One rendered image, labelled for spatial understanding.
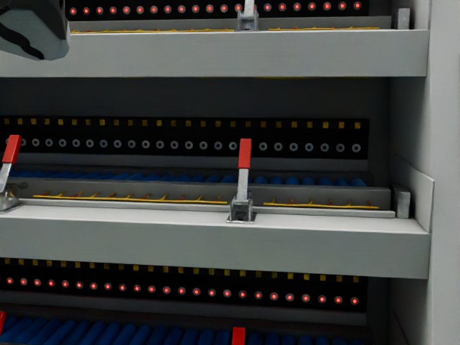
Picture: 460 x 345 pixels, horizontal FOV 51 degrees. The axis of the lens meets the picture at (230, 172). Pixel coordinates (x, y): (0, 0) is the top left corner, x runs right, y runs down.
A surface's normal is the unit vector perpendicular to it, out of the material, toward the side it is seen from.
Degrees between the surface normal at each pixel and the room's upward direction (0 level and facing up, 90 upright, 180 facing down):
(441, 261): 90
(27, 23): 178
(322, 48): 106
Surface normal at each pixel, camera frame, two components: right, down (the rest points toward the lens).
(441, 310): -0.13, -0.11
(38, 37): -0.04, 0.99
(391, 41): -0.13, 0.17
